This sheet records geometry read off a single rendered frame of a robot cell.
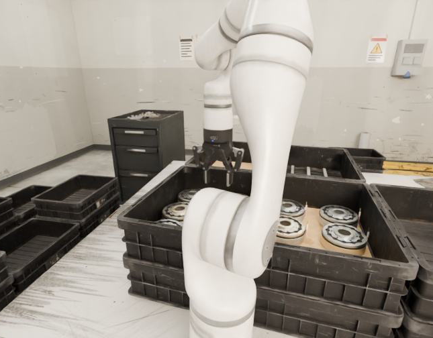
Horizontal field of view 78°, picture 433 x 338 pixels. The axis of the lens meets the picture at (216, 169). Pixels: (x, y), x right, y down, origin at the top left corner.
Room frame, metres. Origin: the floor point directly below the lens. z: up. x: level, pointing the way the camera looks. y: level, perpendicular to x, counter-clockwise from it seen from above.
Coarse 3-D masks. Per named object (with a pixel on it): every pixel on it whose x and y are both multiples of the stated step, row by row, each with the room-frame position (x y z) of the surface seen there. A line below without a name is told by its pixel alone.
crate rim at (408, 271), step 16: (288, 176) 0.80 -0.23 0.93; (304, 176) 0.79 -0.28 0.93; (368, 192) 0.67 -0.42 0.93; (400, 240) 0.45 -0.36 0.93; (288, 256) 0.42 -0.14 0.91; (304, 256) 0.41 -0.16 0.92; (320, 256) 0.41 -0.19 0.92; (336, 256) 0.40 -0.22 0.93; (352, 256) 0.40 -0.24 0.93; (368, 272) 0.38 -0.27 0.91; (384, 272) 0.38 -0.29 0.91; (400, 272) 0.37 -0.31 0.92; (416, 272) 0.37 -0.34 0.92
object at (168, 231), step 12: (180, 168) 0.87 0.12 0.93; (216, 168) 0.87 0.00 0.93; (168, 180) 0.77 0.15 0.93; (132, 204) 0.60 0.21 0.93; (120, 216) 0.54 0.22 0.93; (120, 228) 0.53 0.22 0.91; (132, 228) 0.52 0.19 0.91; (144, 228) 0.51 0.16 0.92; (156, 228) 0.50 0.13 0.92; (168, 228) 0.49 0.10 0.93; (180, 228) 0.49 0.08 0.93
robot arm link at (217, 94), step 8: (232, 56) 0.65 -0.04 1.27; (232, 64) 0.66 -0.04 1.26; (224, 72) 0.68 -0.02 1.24; (216, 80) 0.66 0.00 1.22; (224, 80) 0.65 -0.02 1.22; (208, 88) 0.65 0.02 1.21; (216, 88) 0.64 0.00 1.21; (224, 88) 0.64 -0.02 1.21; (208, 96) 0.65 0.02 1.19; (216, 96) 0.64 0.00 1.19; (224, 96) 0.64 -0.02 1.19; (208, 104) 0.65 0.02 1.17; (216, 104) 0.64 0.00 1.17; (224, 104) 0.64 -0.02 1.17
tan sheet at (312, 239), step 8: (312, 208) 0.77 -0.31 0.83; (312, 216) 0.72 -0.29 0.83; (304, 224) 0.67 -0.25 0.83; (312, 224) 0.67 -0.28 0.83; (320, 224) 0.67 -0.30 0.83; (312, 232) 0.63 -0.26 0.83; (320, 232) 0.63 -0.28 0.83; (304, 240) 0.59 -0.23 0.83; (312, 240) 0.59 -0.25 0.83; (320, 248) 0.56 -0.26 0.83; (368, 248) 0.56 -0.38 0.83; (368, 256) 0.53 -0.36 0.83
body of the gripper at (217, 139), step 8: (232, 128) 0.66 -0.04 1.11; (208, 136) 0.64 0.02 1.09; (216, 136) 0.64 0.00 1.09; (224, 136) 0.64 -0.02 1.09; (232, 136) 0.67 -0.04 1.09; (208, 144) 0.67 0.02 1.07; (216, 144) 0.66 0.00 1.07; (224, 144) 0.65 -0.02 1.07; (232, 144) 0.66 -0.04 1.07; (216, 152) 0.66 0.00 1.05; (224, 152) 0.65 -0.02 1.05
